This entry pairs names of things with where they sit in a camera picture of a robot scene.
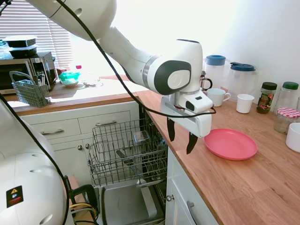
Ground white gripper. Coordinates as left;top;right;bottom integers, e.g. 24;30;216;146
160;97;213;155

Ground pink plastic plate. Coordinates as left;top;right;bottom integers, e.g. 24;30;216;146
203;128;258;161

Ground stainless dishwasher door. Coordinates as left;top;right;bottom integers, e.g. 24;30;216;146
100;180;165;225

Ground clear glass food container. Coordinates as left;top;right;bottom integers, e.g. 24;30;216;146
133;130;151;145

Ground white drawer front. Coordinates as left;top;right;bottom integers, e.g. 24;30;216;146
29;118;80;140
78;110;132;134
169;150;220;225

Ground white ceramic mug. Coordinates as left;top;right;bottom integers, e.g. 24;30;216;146
206;88;232;107

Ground glass French press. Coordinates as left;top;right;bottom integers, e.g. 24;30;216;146
199;70;213;92

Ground white ribbed cup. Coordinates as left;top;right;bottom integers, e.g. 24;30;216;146
236;94;255;114

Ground white cabinet door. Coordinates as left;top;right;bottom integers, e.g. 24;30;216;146
165;164;195;225

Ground clear pitcher tall blue lid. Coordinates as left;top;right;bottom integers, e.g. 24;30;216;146
204;54;227;90

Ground clear pitcher flat blue lid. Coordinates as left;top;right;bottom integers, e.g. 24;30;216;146
228;61;259;97

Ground coffee jar black lid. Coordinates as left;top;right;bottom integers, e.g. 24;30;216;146
256;82;278;114

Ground glass jar red gingham lid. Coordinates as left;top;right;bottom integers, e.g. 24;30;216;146
273;107;300;135

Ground black screw clamp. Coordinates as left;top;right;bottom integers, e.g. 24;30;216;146
67;175;99;221

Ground white ceramic ramekin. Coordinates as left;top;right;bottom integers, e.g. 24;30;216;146
285;122;300;153

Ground clear jar green lid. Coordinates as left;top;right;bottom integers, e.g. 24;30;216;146
274;81;300;113

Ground green plastic bowl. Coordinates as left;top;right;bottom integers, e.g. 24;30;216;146
58;70;82;88

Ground grey plastic cutlery basket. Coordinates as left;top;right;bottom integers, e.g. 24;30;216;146
9;71;53;109

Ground stainless steel microwave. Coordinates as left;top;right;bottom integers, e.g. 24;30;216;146
0;51;58;95

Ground white window blinds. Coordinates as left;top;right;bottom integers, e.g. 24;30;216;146
0;0;71;71

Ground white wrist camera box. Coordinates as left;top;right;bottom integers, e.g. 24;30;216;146
184;90;214;113

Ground grey wire dishwasher rack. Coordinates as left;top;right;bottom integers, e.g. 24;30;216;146
84;118;168;187

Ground metal drawer handle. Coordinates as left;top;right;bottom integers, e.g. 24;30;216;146
95;120;118;127
186;201;200;219
40;128;65;135

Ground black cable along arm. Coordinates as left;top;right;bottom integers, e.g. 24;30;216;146
54;0;217;117

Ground yellow cable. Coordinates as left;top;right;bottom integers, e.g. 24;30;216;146
69;202;98;219

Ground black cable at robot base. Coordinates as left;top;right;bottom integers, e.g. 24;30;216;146
0;92;71;225

